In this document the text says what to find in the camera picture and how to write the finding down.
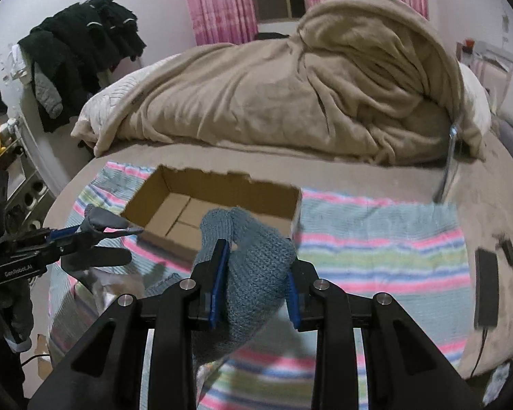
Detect grey fabric item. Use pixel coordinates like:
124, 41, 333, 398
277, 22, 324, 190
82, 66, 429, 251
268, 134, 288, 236
80, 204, 144, 240

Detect grey-blue knitted sock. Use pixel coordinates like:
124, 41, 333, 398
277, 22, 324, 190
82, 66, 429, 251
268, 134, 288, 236
193, 207, 297, 367

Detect cardboard box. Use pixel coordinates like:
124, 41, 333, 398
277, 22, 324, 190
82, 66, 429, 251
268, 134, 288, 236
120, 164, 304, 261

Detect grey shelf rack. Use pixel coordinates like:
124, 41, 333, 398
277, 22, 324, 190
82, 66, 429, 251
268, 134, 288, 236
0, 119, 55, 233

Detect white quilted duvet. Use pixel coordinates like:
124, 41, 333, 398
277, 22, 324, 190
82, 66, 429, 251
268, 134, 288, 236
71, 54, 179, 148

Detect pile of black clothes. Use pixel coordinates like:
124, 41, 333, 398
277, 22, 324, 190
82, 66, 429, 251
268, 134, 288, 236
18, 0, 146, 133

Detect black phone on bed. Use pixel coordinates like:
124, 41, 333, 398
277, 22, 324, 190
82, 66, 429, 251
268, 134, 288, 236
474, 247, 500, 329

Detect metal phone stand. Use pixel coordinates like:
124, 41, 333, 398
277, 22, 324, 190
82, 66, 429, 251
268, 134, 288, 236
433, 123, 460, 204

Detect beige fleece blanket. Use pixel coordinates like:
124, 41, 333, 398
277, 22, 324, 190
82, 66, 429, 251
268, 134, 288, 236
92, 0, 487, 166

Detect pink curtain left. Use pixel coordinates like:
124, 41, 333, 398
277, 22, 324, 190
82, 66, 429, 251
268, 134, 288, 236
187, 0, 258, 45

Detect white pillow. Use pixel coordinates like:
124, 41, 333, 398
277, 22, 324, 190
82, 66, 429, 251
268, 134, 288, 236
459, 62, 492, 136

